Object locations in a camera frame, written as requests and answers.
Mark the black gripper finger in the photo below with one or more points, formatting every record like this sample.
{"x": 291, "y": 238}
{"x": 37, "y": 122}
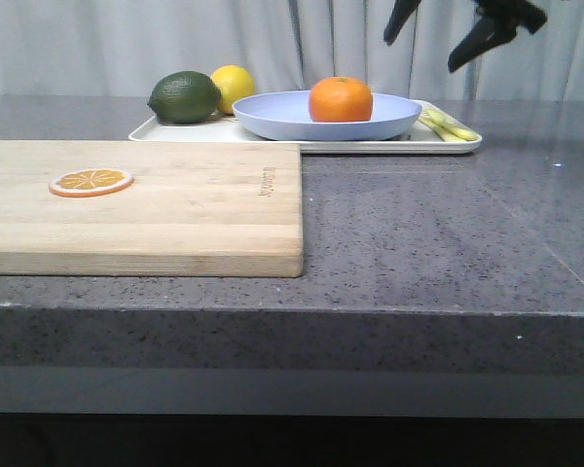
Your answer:
{"x": 498, "y": 24}
{"x": 400, "y": 13}

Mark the orange mandarin fruit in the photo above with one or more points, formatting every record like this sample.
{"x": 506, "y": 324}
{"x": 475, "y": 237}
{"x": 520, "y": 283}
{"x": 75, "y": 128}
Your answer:
{"x": 341, "y": 100}

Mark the light blue plate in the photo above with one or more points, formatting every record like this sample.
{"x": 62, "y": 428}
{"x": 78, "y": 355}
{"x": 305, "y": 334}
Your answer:
{"x": 285, "y": 115}

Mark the yellow-green utensil on tray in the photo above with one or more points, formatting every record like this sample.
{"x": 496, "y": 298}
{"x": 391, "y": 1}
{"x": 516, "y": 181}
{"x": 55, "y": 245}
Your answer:
{"x": 446, "y": 127}

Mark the white rectangular tray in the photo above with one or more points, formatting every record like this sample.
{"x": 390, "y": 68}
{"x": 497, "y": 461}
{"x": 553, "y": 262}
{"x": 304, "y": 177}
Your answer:
{"x": 419, "y": 139}

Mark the yellow lemon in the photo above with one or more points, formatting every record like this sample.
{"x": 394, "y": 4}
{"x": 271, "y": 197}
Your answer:
{"x": 234, "y": 83}

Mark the green lime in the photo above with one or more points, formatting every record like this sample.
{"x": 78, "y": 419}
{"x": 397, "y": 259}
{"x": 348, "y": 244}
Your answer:
{"x": 185, "y": 97}

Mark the wooden cutting board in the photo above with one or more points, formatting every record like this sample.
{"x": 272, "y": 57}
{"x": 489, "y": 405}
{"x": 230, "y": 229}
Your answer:
{"x": 194, "y": 209}

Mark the orange slice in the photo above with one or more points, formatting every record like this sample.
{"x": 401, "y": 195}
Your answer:
{"x": 90, "y": 182}

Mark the grey curtain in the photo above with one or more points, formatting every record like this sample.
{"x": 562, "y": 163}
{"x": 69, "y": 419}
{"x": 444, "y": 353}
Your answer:
{"x": 122, "y": 48}

